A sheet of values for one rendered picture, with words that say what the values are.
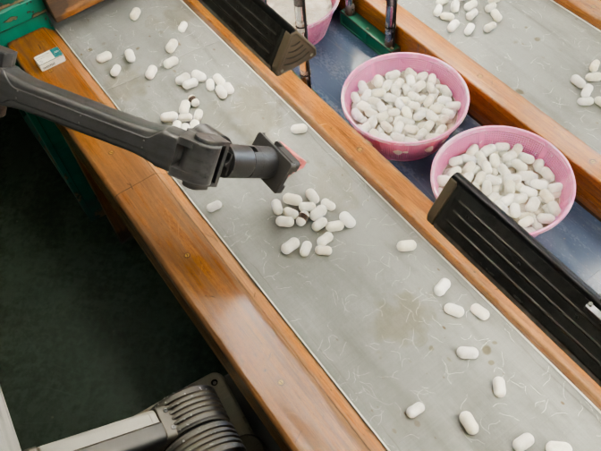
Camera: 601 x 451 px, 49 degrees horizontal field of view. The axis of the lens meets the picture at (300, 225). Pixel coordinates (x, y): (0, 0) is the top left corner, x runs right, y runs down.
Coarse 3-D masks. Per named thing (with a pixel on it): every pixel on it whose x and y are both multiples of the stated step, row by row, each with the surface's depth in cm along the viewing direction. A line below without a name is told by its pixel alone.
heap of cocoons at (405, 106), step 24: (408, 72) 147; (360, 96) 146; (384, 96) 143; (408, 96) 144; (432, 96) 142; (360, 120) 141; (384, 120) 141; (408, 120) 138; (432, 120) 139; (456, 120) 140
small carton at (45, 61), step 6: (54, 48) 153; (42, 54) 152; (48, 54) 152; (54, 54) 152; (60, 54) 152; (36, 60) 151; (42, 60) 151; (48, 60) 151; (54, 60) 151; (60, 60) 152; (42, 66) 151; (48, 66) 152
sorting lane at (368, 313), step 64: (128, 0) 168; (128, 64) 155; (192, 64) 153; (256, 128) 141; (192, 192) 132; (256, 192) 131; (320, 192) 130; (256, 256) 123; (320, 256) 122; (384, 256) 121; (320, 320) 114; (384, 320) 114; (448, 320) 113; (384, 384) 107; (448, 384) 107; (512, 384) 106; (448, 448) 101; (512, 448) 100; (576, 448) 100
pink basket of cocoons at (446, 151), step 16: (480, 128) 133; (496, 128) 133; (512, 128) 132; (448, 144) 131; (464, 144) 134; (480, 144) 135; (512, 144) 134; (528, 144) 132; (544, 144) 130; (448, 160) 133; (544, 160) 131; (560, 160) 128; (432, 176) 127; (560, 176) 128
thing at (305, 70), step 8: (264, 0) 143; (296, 0) 128; (304, 0) 128; (296, 8) 130; (304, 8) 129; (296, 16) 132; (304, 16) 131; (296, 24) 134; (304, 24) 133; (304, 32) 135; (304, 64) 142; (304, 72) 144; (304, 80) 145
